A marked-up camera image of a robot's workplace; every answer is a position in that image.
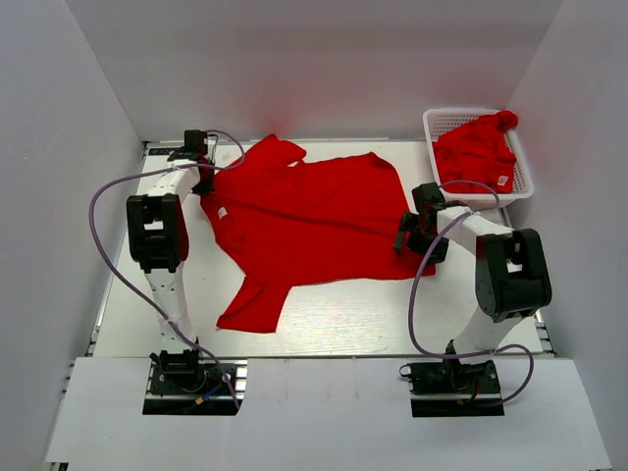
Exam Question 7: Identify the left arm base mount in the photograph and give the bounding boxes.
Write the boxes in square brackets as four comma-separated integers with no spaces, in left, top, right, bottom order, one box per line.
[142,361,245,417]

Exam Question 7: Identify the red t shirt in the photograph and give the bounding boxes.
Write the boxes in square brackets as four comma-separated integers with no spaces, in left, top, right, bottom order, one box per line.
[200,134,423,334]

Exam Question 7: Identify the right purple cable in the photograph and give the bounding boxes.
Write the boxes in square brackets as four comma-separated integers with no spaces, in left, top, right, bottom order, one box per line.
[407,179,536,406]

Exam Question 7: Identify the white plastic basket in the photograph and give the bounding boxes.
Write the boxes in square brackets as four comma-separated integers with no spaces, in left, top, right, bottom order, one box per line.
[423,108,534,207]

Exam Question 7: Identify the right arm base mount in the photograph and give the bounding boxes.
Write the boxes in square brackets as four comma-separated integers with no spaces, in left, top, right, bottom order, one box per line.
[399,360,504,418]

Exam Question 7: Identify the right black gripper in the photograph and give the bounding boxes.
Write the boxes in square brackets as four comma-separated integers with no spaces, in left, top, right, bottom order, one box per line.
[394,211,451,264]

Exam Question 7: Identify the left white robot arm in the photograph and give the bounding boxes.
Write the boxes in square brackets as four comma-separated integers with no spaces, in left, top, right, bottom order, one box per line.
[126,130,215,347]

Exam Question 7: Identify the black label sticker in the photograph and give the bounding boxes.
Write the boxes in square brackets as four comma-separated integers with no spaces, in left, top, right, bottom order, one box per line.
[148,147,176,156]

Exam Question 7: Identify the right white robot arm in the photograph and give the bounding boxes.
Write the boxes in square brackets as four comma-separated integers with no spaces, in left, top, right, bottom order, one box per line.
[394,183,552,392]

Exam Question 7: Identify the red t shirts in basket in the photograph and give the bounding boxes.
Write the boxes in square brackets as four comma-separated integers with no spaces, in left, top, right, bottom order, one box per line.
[433,111,518,194]

